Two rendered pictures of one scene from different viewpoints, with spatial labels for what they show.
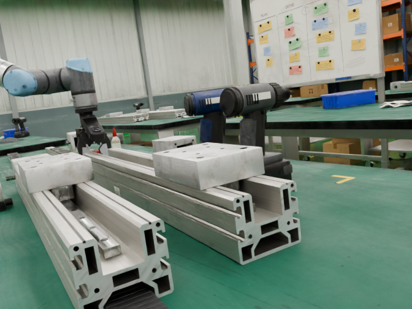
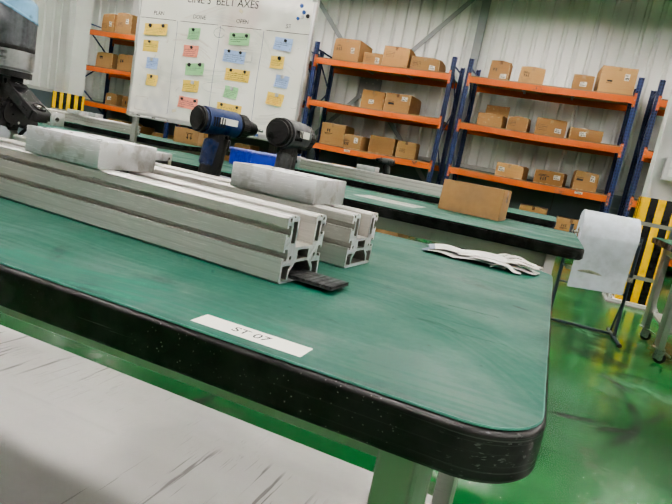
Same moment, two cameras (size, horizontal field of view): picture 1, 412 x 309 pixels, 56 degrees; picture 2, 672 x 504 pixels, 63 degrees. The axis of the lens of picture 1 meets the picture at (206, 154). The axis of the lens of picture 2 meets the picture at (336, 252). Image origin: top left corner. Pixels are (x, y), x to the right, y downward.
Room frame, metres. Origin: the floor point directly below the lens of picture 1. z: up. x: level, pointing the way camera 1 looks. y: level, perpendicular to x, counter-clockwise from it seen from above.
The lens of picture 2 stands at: (-0.21, 0.48, 0.95)
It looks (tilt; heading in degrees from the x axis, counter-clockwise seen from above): 10 degrees down; 323
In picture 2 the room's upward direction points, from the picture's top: 11 degrees clockwise
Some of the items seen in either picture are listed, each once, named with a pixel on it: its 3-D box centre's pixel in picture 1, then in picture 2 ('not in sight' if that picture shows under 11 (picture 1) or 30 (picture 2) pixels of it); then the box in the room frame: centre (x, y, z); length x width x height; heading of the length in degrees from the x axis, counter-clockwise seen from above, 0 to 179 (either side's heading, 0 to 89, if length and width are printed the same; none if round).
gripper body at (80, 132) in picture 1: (88, 126); (9, 98); (1.26, 0.36, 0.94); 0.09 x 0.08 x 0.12; 29
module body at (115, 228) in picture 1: (59, 202); (87, 188); (0.73, 0.29, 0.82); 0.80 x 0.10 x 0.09; 29
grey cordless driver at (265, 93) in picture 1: (266, 133); (291, 173); (0.84, -0.14, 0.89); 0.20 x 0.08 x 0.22; 125
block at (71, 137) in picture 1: (76, 141); not in sight; (2.09, 0.68, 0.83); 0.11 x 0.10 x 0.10; 115
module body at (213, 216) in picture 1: (151, 180); (172, 191); (0.82, 0.12, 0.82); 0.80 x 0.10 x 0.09; 29
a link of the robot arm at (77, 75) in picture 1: (80, 76); (16, 24); (1.25, 0.36, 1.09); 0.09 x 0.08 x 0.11; 75
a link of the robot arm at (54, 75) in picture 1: (49, 81); not in sight; (1.26, 0.46, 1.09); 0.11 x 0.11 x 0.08; 75
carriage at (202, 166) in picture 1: (205, 171); (287, 191); (0.60, 0.00, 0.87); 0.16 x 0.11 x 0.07; 29
